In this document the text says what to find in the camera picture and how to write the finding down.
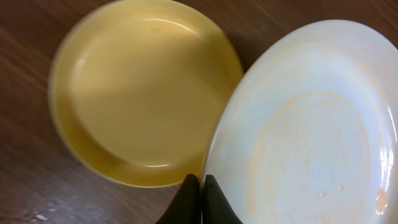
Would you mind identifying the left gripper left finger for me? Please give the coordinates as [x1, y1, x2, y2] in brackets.
[155, 174, 201, 224]

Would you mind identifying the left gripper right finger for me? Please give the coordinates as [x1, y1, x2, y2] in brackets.
[201, 175, 243, 224]

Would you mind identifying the white plate with stain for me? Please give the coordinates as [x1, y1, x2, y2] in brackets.
[204, 20, 397, 223]

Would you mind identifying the yellow plate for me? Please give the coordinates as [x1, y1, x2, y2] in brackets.
[49, 1, 243, 188]

